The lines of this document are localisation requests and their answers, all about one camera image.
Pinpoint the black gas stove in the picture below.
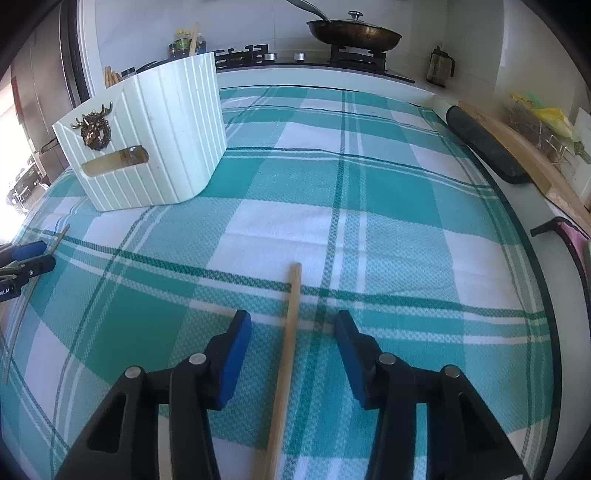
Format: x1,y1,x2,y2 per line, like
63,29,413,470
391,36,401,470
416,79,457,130
215,44,416,84

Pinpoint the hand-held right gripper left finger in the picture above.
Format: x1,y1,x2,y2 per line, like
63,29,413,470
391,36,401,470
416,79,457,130
54,309,253,480

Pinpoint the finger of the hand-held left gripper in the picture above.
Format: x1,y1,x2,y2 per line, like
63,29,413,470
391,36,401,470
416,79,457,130
0,241,46,269
0,256,57,283

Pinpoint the bronze deer head ornament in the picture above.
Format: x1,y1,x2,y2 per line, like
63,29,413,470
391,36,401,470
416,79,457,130
70,104,112,151

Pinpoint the pink pot with black handle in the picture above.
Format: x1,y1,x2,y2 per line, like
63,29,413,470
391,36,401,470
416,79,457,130
530,216,591,278

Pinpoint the wooden cutting board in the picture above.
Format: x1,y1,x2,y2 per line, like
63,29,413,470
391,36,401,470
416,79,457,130
457,100,591,208

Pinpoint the white ribbed storage basket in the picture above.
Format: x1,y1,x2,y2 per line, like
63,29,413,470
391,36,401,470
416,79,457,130
52,52,228,213

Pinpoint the glass jar with black frame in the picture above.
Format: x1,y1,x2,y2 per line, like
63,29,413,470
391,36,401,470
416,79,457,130
427,46,456,88

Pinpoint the black frying pan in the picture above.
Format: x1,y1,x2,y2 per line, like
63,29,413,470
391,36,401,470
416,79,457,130
286,0,403,51

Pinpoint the metal wire rack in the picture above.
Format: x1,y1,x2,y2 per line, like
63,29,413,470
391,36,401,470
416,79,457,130
507,99,578,163

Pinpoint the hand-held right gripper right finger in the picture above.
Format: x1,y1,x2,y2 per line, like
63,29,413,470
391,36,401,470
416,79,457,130
332,309,528,480

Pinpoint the steel refrigerator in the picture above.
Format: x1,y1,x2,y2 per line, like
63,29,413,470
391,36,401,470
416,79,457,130
9,0,93,171

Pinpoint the green plaid tablecloth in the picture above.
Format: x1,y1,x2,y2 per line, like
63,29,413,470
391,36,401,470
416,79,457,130
0,84,555,480

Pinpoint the black padded roll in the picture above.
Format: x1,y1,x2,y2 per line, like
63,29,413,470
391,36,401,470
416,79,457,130
445,105,529,185

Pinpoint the glass pan lid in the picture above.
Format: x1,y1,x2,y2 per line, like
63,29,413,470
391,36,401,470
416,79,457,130
323,11,393,36

